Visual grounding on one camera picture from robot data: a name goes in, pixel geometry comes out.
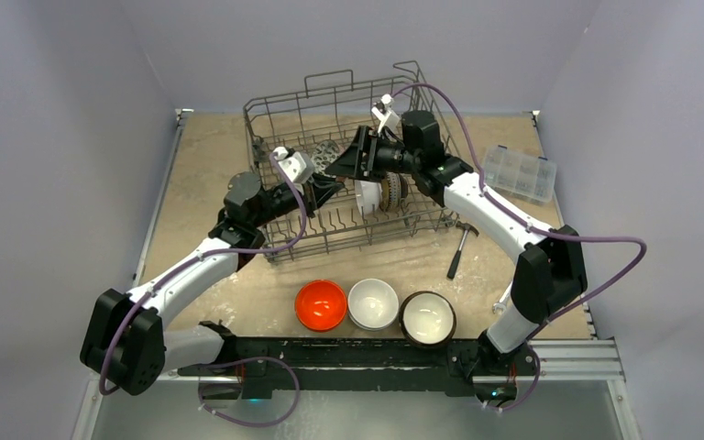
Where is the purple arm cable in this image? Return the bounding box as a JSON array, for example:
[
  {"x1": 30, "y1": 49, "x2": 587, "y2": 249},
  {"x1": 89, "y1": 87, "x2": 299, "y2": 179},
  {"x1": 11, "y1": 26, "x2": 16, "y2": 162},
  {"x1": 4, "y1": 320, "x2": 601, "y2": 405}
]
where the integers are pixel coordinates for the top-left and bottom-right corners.
[
  {"x1": 388, "y1": 82, "x2": 648, "y2": 414},
  {"x1": 97, "y1": 151, "x2": 308, "y2": 397}
]

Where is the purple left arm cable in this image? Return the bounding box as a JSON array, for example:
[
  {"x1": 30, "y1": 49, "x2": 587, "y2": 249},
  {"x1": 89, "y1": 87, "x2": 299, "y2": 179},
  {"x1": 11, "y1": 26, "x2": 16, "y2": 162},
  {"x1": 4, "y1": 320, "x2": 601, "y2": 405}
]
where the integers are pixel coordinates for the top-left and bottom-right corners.
[{"x1": 97, "y1": 151, "x2": 308, "y2": 397}]

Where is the orange bowl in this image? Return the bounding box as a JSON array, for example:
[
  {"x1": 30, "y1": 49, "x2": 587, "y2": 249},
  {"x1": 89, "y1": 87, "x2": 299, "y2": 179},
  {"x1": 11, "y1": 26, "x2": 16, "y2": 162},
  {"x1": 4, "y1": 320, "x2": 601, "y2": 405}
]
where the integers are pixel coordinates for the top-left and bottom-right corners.
[{"x1": 294, "y1": 280, "x2": 347, "y2": 333}]

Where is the brown gold patterned bowl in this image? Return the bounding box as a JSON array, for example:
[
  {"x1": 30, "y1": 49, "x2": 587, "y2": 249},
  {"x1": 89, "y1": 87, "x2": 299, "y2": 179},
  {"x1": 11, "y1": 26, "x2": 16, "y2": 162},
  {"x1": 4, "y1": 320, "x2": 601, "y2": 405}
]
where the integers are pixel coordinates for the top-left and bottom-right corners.
[{"x1": 379, "y1": 172, "x2": 409, "y2": 212}]

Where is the floral patterned bowl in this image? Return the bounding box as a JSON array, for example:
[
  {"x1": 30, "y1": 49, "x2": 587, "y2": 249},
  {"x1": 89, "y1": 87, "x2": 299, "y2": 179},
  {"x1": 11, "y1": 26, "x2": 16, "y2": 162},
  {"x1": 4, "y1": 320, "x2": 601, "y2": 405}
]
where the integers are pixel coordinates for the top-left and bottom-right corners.
[{"x1": 311, "y1": 139, "x2": 341, "y2": 178}]

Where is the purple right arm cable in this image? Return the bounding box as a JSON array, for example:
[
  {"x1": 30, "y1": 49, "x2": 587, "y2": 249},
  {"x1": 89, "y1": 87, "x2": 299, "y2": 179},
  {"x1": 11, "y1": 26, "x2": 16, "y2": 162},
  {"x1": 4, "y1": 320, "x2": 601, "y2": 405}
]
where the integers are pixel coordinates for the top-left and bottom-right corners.
[{"x1": 388, "y1": 82, "x2": 648, "y2": 414}]

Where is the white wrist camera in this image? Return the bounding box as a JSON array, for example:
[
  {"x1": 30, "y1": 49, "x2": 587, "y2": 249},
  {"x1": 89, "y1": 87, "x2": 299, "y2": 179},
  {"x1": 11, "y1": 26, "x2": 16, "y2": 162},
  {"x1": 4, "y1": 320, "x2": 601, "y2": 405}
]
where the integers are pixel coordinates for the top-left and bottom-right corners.
[
  {"x1": 371, "y1": 93, "x2": 401, "y2": 135},
  {"x1": 272, "y1": 146, "x2": 315, "y2": 185}
]

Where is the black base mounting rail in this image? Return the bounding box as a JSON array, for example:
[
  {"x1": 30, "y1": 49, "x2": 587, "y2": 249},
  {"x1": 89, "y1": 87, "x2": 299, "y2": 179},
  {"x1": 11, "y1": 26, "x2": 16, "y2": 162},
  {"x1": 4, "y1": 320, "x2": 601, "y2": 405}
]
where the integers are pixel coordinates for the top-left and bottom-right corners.
[{"x1": 178, "y1": 335, "x2": 536, "y2": 400}]

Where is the black handled hammer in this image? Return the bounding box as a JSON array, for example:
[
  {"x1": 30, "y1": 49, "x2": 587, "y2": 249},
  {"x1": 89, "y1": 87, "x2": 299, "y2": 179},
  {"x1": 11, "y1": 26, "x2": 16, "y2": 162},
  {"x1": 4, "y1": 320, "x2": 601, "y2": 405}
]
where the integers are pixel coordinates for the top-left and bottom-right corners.
[{"x1": 446, "y1": 221, "x2": 479, "y2": 280}]

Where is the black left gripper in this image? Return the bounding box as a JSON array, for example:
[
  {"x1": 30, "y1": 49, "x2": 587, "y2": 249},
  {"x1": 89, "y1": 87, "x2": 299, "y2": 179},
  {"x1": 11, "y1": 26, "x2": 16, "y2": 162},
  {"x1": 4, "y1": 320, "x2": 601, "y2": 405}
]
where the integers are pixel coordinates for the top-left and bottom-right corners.
[{"x1": 251, "y1": 173, "x2": 344, "y2": 229}]

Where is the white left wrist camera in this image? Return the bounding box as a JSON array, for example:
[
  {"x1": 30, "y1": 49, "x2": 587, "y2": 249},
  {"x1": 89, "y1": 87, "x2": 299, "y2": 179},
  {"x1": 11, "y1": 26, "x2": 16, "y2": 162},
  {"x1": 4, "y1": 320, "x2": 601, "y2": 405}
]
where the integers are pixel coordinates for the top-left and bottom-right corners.
[{"x1": 272, "y1": 146, "x2": 315, "y2": 185}]

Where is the grey wire dish rack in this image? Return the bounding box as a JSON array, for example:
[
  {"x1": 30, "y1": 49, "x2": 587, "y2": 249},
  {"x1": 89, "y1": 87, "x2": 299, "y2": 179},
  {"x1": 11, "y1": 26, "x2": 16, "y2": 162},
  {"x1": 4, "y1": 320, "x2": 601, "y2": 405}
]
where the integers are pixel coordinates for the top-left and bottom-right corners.
[{"x1": 243, "y1": 60, "x2": 457, "y2": 263}]

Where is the clear plastic organizer box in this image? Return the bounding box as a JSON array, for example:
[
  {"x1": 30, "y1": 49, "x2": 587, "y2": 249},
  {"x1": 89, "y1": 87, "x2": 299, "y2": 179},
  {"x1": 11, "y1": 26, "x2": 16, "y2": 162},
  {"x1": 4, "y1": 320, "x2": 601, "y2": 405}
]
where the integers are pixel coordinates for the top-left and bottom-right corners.
[{"x1": 482, "y1": 145, "x2": 557, "y2": 204}]

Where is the black bowl white inside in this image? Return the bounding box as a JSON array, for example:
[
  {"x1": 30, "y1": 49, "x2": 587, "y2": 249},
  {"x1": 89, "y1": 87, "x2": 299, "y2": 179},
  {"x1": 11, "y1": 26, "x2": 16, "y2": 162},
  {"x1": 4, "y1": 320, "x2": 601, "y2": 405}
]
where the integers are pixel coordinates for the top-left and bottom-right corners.
[{"x1": 398, "y1": 291, "x2": 457, "y2": 349}]

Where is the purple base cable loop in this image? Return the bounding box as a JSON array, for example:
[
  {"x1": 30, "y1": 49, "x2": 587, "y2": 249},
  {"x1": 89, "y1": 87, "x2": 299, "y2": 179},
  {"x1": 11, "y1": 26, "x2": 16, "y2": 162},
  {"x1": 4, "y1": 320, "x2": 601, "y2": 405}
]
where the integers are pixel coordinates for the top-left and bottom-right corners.
[{"x1": 196, "y1": 354, "x2": 303, "y2": 429}]

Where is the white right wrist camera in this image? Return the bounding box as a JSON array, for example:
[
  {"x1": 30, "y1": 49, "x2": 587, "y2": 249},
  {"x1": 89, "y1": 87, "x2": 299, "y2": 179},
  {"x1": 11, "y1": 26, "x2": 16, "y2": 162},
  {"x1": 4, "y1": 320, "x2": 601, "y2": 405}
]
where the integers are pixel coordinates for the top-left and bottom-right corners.
[{"x1": 371, "y1": 93, "x2": 401, "y2": 135}]

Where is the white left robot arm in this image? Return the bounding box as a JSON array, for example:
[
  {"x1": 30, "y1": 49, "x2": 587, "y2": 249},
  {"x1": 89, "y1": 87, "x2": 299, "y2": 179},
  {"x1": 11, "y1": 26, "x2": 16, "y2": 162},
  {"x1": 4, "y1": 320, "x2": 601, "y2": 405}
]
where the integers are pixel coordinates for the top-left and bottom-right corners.
[{"x1": 80, "y1": 171, "x2": 344, "y2": 396}]

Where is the silver wrench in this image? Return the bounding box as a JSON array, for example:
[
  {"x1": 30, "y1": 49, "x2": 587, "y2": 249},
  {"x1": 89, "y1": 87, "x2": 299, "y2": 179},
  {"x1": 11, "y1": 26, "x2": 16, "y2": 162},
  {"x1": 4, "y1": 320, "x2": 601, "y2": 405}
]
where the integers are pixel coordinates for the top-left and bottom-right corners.
[{"x1": 492, "y1": 283, "x2": 512, "y2": 314}]

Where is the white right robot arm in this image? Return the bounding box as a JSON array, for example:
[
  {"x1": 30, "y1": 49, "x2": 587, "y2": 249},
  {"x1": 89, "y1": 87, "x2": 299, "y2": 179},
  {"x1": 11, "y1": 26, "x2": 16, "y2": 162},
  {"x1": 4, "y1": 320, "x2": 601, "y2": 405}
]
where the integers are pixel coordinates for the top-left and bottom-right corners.
[{"x1": 325, "y1": 110, "x2": 588, "y2": 373}]

